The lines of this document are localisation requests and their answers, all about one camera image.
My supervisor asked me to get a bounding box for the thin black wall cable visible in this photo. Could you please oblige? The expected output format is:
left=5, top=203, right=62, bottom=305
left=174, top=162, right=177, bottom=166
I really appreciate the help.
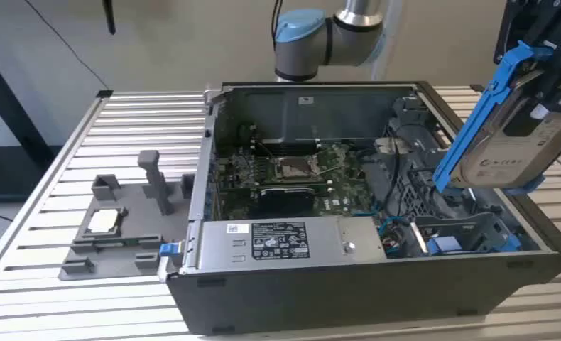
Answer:
left=22, top=0, right=111, bottom=92

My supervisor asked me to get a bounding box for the silver CPU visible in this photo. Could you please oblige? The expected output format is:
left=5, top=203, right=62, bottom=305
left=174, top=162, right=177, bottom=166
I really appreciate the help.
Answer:
left=86, top=209, right=121, bottom=234

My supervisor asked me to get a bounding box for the green motherboard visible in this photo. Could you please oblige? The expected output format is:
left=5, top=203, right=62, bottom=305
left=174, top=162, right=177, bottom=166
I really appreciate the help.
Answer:
left=211, top=141, right=380, bottom=221

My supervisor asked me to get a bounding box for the hard disk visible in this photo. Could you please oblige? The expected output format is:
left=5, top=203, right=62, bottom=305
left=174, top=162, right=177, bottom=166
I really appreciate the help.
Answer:
left=430, top=40, right=561, bottom=197

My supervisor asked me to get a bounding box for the gray parts rack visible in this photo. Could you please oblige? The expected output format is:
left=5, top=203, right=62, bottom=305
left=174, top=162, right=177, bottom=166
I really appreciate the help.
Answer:
left=57, top=149, right=195, bottom=281

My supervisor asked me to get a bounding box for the empty blue disk carrier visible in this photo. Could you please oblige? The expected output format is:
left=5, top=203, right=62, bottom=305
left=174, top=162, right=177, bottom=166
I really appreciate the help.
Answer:
left=424, top=227, right=523, bottom=256

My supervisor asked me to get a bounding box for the black hanging antenna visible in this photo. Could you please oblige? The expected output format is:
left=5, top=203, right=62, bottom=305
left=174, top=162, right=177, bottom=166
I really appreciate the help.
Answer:
left=99, top=0, right=115, bottom=36

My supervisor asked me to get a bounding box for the CPU socket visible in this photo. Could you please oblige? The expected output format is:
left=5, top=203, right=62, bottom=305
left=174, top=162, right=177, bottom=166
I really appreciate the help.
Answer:
left=270, top=156, right=319, bottom=180

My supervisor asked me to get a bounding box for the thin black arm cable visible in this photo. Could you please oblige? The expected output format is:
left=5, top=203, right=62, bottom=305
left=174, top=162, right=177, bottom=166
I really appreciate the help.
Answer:
left=270, top=0, right=285, bottom=49

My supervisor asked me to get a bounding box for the black RAM slot bank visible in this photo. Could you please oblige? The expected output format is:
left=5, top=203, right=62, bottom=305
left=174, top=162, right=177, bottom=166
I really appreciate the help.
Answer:
left=250, top=137, right=323, bottom=148
left=259, top=179, right=334, bottom=195

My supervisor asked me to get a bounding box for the black open PC case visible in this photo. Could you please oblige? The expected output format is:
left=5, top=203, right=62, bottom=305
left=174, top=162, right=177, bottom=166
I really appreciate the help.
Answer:
left=165, top=80, right=561, bottom=337

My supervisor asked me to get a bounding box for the blue disk data wire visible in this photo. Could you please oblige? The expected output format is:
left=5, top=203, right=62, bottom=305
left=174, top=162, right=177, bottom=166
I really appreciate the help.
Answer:
left=372, top=212, right=414, bottom=257

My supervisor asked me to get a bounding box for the gray metal drive cage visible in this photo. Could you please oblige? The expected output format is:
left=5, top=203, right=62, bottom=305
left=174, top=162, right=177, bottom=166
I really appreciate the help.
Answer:
left=362, top=117, right=512, bottom=256

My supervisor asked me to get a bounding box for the green RAM stick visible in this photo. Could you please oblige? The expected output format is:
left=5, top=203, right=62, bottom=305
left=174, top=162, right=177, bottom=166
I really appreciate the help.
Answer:
left=93, top=239, right=145, bottom=249

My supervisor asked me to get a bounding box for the silver power supply unit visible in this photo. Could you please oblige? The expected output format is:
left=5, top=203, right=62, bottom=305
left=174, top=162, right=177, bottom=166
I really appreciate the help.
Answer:
left=179, top=217, right=388, bottom=274

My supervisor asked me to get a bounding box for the black floor stand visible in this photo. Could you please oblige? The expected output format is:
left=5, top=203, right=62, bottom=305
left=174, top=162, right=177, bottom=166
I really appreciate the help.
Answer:
left=0, top=38, right=63, bottom=203

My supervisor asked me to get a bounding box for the metal socket cover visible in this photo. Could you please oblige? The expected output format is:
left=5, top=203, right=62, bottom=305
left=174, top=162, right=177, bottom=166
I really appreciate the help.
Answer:
left=312, top=144, right=352, bottom=170

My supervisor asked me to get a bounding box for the thin metal locking lever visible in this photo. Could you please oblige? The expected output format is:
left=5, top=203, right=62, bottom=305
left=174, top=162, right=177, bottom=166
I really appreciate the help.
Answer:
left=254, top=138, right=281, bottom=161

